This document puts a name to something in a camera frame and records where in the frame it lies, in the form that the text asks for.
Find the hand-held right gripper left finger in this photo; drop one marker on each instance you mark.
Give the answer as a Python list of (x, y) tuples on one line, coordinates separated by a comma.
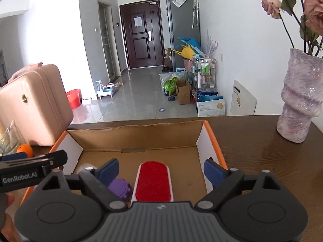
[(109, 171)]

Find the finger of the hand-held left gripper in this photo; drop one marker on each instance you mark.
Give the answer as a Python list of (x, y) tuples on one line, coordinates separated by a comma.
[(55, 158), (15, 156)]

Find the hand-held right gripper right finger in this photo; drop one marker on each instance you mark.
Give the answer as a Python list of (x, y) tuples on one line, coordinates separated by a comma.
[(214, 172)]

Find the purple ridged cap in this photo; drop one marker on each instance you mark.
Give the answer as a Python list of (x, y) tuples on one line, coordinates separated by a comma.
[(122, 189)]

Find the red white lint brush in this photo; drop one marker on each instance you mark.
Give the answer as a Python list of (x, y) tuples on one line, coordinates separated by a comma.
[(152, 181)]

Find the red cardboard box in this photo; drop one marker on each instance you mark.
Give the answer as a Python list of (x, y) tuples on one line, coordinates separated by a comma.
[(156, 141)]

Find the person's left hand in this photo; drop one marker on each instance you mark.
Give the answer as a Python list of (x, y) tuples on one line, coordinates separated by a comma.
[(10, 200)]

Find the orange fruit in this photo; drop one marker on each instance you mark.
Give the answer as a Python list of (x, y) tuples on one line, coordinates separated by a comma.
[(25, 150)]

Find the clear glass cup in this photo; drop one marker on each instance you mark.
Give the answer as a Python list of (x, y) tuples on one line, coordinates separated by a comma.
[(12, 141)]

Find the pink suitcase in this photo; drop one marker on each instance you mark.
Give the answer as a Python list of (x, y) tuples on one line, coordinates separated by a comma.
[(35, 105)]

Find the red plastic bucket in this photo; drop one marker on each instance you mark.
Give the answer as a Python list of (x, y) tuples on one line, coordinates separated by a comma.
[(74, 99)]

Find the small white floor box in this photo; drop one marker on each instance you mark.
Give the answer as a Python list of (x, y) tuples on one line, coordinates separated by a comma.
[(86, 101)]

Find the white blue carton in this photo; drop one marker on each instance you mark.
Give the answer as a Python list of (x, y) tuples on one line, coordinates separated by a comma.
[(210, 105)]

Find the white leaning board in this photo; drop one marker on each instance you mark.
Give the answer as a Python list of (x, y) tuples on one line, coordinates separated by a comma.
[(243, 99)]

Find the white pet feeding stand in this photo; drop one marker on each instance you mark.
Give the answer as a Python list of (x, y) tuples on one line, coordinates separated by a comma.
[(108, 89)]

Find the brown floor carton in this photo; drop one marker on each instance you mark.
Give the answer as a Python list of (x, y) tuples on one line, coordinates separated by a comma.
[(183, 93)]

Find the green plastic bag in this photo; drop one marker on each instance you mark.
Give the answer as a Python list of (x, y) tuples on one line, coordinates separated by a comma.
[(171, 85)]

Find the clear plastic bag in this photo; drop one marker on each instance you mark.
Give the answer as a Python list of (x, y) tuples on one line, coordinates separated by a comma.
[(176, 75)]

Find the pink plastic bucket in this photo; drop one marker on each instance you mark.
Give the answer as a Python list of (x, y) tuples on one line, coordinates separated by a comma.
[(188, 64)]

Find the purple ceramic vase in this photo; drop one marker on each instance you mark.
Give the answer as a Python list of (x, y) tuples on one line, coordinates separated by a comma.
[(300, 98)]

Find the brown cartons by door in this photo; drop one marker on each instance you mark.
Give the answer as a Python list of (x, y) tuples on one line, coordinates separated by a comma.
[(168, 59)]

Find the yellow plastic item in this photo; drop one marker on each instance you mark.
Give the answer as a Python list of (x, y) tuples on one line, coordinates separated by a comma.
[(185, 53)]

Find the purple decorative grass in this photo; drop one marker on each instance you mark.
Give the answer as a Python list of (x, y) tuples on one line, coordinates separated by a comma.
[(212, 45)]

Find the blue folded item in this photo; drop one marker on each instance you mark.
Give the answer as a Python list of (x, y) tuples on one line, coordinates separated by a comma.
[(194, 42)]

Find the dark brown entrance door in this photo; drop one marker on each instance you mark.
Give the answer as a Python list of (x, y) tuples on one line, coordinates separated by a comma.
[(141, 42)]

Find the grey refrigerator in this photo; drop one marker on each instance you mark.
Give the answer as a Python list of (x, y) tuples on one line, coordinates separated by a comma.
[(183, 25)]

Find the white paper sheet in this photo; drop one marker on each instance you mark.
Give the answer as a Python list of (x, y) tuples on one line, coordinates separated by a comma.
[(138, 21)]

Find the hanging clear umbrellas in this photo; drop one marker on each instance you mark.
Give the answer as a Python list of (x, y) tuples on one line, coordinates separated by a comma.
[(194, 10)]

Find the clear plastic pouch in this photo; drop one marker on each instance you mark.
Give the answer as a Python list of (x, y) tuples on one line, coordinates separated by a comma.
[(179, 1)]

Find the bunch of dried pink roses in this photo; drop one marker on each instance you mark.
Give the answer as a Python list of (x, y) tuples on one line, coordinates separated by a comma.
[(313, 12)]

